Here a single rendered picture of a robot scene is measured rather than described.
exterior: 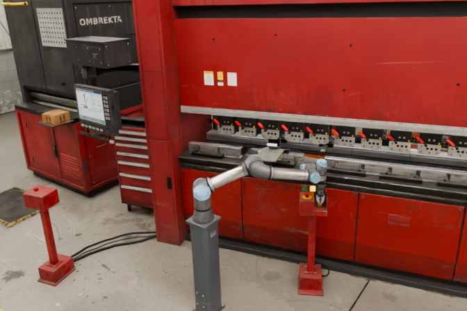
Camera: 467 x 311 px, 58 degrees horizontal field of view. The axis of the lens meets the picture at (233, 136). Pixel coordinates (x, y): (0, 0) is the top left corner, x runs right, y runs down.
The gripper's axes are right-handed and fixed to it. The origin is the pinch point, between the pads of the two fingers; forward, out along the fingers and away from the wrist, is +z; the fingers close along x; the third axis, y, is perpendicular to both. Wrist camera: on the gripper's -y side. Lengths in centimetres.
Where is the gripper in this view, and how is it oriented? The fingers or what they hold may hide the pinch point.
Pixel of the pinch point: (320, 203)
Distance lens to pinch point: 325.2
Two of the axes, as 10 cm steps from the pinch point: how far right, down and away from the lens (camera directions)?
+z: 0.4, 9.1, 4.0
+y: 1.4, -4.0, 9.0
